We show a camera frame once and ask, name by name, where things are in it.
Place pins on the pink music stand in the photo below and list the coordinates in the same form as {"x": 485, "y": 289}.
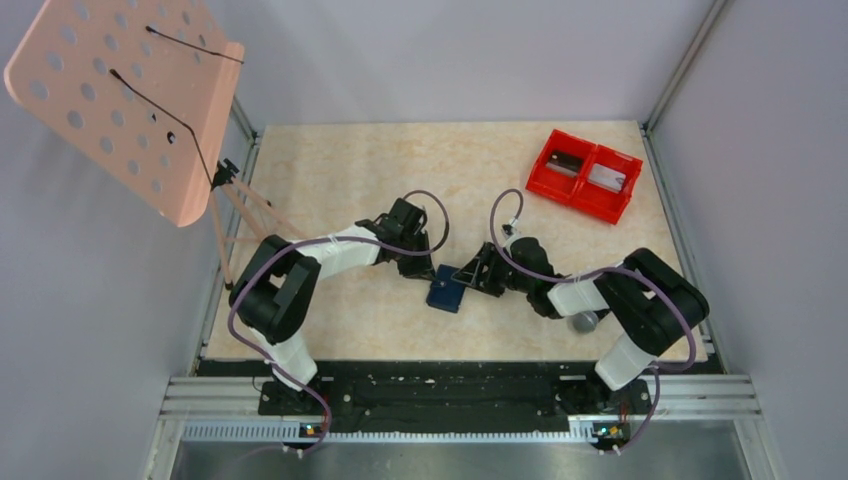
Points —
{"x": 119, "y": 111}

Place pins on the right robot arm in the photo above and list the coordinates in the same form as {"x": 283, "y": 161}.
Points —
{"x": 654, "y": 305}

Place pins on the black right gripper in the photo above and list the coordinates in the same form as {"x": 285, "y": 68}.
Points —
{"x": 475, "y": 275}

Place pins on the red double bin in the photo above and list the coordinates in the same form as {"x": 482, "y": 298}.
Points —
{"x": 577, "y": 192}

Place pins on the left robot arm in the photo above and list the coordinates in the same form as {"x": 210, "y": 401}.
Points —
{"x": 274, "y": 292}

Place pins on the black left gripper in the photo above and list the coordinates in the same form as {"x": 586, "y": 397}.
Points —
{"x": 422, "y": 269}

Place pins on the blue leather card holder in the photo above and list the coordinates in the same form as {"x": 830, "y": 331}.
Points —
{"x": 445, "y": 293}

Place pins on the silver card in right bin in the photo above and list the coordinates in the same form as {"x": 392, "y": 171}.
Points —
{"x": 606, "y": 178}

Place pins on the black microphone grey head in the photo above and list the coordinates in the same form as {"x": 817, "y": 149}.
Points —
{"x": 585, "y": 322}

